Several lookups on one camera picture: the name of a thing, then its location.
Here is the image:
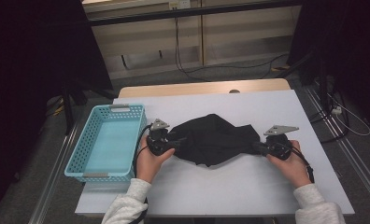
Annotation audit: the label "left hand-held gripper cable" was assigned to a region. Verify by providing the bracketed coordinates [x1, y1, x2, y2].
[128, 123, 153, 224]

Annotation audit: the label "person's left hand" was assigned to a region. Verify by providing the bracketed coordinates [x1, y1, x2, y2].
[135, 134, 177, 184]

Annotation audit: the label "white wall socket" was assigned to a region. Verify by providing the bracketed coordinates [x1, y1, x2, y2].
[168, 0, 191, 9]

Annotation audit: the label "beige wooden cabinet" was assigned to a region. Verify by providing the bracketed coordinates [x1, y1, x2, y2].
[81, 0, 303, 80]

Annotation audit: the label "hand-held gripper cable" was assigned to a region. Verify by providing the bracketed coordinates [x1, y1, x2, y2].
[290, 144, 316, 184]
[128, 123, 153, 224]

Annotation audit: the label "black wall cable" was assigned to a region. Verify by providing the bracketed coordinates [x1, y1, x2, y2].
[173, 16, 290, 82]

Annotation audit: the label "black stand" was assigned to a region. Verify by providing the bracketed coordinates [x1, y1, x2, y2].
[61, 78, 119, 136]
[275, 49, 331, 108]

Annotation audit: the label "black floor cables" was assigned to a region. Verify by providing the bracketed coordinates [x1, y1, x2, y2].
[308, 90, 350, 145]

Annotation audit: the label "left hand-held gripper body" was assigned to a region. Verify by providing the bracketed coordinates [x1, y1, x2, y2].
[146, 119, 178, 157]

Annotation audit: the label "light blue plastic basket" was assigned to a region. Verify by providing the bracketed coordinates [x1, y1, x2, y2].
[64, 104, 148, 183]

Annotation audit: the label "white floor cable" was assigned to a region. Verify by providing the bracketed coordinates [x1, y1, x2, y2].
[327, 92, 370, 137]

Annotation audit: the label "yellow cable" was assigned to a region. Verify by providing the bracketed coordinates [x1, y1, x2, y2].
[50, 97, 65, 117]

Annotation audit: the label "black horizontal bar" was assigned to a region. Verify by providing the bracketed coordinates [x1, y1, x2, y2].
[88, 0, 303, 27]

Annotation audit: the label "metal floor rail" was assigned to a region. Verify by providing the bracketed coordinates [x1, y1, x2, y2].
[28, 124, 79, 224]
[304, 83, 370, 213]

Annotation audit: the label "wide black curtain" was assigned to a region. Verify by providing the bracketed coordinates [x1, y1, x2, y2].
[0, 0, 114, 216]

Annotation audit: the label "narrow black curtain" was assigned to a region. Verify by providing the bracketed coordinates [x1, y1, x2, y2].
[287, 0, 370, 132]

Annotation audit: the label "wooden table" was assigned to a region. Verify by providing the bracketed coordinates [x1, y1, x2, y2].
[117, 77, 292, 99]

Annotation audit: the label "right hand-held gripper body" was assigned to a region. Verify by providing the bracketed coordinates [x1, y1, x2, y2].
[262, 124, 300, 161]

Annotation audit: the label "black shorts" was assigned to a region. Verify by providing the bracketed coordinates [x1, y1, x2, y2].
[167, 113, 262, 168]

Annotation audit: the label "person's right hand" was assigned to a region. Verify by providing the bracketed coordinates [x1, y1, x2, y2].
[265, 140, 312, 189]

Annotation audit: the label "right hand-held gripper cable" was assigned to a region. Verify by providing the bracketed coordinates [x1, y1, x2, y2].
[290, 144, 316, 184]

